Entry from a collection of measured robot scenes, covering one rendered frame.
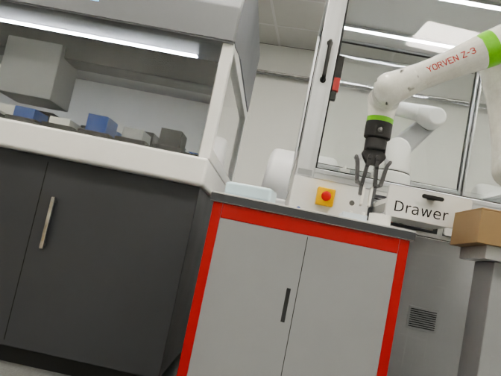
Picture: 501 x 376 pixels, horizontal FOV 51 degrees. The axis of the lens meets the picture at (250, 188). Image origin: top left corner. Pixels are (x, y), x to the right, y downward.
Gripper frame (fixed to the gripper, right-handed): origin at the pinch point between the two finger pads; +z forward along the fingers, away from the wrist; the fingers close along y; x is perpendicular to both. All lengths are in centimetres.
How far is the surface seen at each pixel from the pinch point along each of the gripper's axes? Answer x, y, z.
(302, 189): 35.9, -21.6, -2.8
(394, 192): 3.3, 9.9, -3.7
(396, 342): 38, 27, 51
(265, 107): 367, -74, -123
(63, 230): 15, -108, 33
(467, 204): 4.2, 35.2, -4.8
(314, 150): 36.6, -19.8, -20.0
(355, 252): -22.2, -2.9, 20.0
